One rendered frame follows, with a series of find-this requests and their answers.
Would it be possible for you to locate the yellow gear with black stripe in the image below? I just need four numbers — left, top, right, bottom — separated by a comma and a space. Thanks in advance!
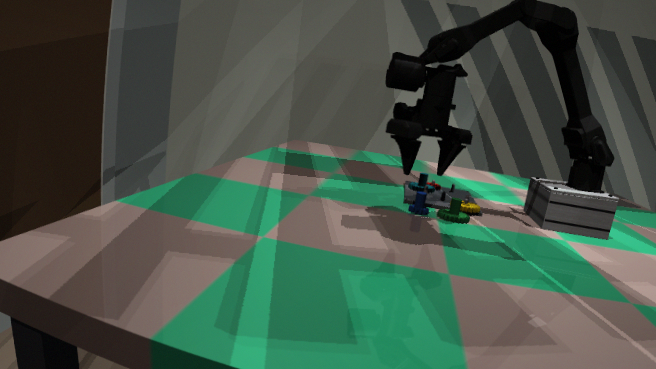
460, 201, 480, 213

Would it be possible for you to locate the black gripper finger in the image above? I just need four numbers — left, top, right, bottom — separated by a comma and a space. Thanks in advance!
437, 139, 467, 176
391, 135, 422, 175

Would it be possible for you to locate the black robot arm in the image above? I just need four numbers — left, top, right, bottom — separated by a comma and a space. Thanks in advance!
386, 0, 614, 194

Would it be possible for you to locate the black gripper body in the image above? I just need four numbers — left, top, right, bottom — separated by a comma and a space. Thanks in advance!
386, 94, 472, 145

